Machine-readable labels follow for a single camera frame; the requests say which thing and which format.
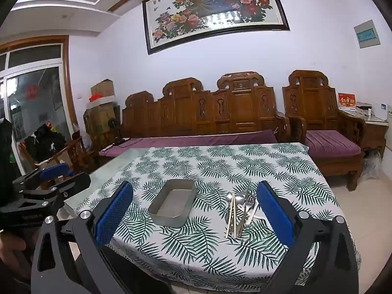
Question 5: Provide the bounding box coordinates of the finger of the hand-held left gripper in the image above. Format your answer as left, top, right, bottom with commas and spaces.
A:
20, 172, 92, 210
12, 163, 74, 191

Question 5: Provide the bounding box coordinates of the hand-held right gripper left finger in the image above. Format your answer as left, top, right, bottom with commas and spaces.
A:
31, 180, 134, 294

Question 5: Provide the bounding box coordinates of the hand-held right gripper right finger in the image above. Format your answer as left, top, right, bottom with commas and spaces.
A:
254, 180, 359, 294

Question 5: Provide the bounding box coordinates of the metal fork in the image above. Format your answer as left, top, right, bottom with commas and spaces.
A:
245, 194, 257, 221

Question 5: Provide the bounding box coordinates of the brown thin chopstick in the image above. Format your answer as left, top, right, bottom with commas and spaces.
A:
238, 190, 249, 239

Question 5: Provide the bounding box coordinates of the rectangular metal tray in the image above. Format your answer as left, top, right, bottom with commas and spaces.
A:
148, 178, 196, 228

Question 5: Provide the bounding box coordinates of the person's left hand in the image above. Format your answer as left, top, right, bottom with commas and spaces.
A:
0, 230, 35, 282

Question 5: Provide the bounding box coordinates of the wooden chair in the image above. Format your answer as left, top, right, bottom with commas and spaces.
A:
18, 132, 98, 178

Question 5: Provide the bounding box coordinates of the leaf print tablecloth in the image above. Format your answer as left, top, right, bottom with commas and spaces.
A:
73, 142, 362, 291

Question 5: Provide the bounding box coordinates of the black desk fan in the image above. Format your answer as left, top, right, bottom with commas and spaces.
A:
107, 118, 122, 145

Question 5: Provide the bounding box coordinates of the large cardboard box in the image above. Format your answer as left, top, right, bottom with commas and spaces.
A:
84, 101, 121, 135

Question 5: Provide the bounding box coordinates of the glass sliding door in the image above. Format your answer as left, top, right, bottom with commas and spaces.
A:
0, 36, 78, 172

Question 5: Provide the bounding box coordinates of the purple armchair cushion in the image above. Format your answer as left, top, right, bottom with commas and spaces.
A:
305, 129, 362, 160

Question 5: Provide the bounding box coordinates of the small cardboard box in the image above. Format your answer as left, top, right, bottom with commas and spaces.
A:
91, 79, 115, 98

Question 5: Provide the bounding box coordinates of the purple sofa cushion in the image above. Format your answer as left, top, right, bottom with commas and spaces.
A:
98, 129, 279, 159

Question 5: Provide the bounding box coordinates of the clear plastic bag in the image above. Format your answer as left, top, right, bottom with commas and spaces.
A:
361, 150, 383, 180

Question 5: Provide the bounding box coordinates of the carved wooden armchair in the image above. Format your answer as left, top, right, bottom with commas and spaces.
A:
282, 70, 366, 190

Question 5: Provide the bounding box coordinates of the carved wooden sofa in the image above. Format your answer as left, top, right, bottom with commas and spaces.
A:
121, 71, 291, 147

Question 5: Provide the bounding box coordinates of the wooden side table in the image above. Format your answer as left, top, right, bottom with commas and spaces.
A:
338, 110, 389, 160

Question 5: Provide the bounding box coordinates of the red gift box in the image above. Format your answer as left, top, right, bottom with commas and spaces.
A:
338, 93, 356, 108

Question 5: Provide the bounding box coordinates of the grey electrical panel box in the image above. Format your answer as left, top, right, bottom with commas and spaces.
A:
354, 20, 381, 49

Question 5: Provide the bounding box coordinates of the framed peacock flower painting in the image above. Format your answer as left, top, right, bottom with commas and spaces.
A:
142, 0, 291, 56

